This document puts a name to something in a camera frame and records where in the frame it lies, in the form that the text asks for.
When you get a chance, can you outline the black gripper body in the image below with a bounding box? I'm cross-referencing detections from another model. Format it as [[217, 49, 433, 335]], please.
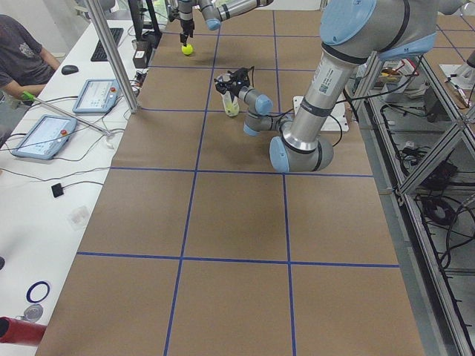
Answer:
[[180, 19, 194, 36], [226, 76, 248, 97]]

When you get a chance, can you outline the Wilson tennis ball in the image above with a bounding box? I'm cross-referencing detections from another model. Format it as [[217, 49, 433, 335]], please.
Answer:
[[181, 44, 194, 56]]

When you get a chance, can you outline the clear tennis ball tube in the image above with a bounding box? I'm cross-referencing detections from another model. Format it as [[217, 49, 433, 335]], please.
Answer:
[[217, 73, 238, 111]]

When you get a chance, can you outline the Roland Garros tennis ball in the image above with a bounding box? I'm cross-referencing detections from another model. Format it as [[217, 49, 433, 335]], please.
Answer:
[[224, 102, 240, 117]]

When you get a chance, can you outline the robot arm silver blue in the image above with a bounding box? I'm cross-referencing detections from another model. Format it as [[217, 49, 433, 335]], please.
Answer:
[[215, 0, 465, 172], [177, 0, 273, 47]]

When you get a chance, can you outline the black monitor stand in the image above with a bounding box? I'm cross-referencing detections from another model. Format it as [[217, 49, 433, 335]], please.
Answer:
[[128, 0, 162, 47]]

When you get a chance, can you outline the black box white label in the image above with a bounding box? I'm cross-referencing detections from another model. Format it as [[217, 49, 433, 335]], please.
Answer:
[[133, 41, 152, 69]]

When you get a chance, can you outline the black keyboard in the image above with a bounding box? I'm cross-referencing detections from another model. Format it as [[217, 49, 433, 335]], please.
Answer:
[[90, 27, 125, 62]]

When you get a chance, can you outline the far blue teach pendant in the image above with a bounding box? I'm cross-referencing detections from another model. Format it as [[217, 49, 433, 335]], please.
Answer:
[[73, 79, 120, 115]]

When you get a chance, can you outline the blue teach pendant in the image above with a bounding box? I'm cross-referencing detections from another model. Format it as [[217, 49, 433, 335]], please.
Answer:
[[73, 79, 120, 115], [11, 115, 77, 160]]

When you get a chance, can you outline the black computer mouse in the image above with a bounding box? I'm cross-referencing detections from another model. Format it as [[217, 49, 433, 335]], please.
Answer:
[[61, 65, 79, 76]]

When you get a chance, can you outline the diagonal aluminium brace rod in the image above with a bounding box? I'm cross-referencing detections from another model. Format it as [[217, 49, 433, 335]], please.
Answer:
[[22, 91, 112, 136]]

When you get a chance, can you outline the brown paper table mat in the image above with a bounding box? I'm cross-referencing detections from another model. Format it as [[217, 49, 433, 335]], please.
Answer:
[[38, 10, 424, 355]]

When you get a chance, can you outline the seated person grey shirt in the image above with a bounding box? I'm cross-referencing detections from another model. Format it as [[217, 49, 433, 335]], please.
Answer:
[[0, 13, 62, 148]]

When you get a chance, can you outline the near blue teach pendant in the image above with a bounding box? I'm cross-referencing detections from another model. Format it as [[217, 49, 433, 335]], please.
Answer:
[[11, 115, 77, 160]]

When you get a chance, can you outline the small black square puck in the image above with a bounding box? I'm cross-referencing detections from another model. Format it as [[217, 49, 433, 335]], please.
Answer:
[[51, 183, 64, 198]]

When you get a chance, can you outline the blue tape roll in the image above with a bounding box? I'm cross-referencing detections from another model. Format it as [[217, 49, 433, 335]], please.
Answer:
[[25, 280, 50, 304]]

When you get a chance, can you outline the silver metal lid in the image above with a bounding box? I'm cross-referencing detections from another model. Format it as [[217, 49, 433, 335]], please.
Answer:
[[21, 303, 44, 323]]

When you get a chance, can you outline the red cylinder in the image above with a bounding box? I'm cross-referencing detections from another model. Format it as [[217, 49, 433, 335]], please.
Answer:
[[1, 317, 47, 346]]

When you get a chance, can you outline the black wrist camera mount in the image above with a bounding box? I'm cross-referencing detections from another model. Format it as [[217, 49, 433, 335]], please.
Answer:
[[237, 66, 255, 86], [168, 0, 180, 22]]

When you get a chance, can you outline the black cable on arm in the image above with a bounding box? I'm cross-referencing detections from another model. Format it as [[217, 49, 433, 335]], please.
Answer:
[[266, 107, 344, 149]]

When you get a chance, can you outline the aluminium frame post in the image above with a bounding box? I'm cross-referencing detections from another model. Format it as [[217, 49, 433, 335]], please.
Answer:
[[86, 0, 138, 113]]

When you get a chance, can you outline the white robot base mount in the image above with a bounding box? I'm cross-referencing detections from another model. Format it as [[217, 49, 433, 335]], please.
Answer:
[[292, 96, 350, 133]]

